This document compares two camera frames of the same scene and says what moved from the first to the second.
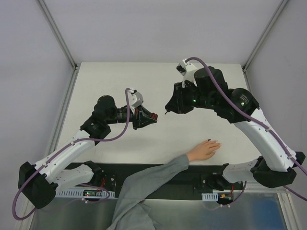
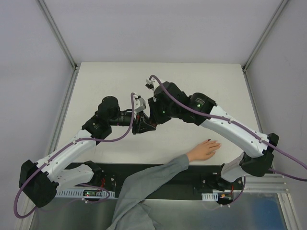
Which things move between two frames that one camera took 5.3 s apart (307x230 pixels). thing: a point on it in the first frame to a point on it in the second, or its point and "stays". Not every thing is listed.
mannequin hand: x=204 y=150 stays
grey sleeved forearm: x=134 y=212 stays
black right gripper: x=182 y=98 to x=152 y=105
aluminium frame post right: x=278 y=12 stays
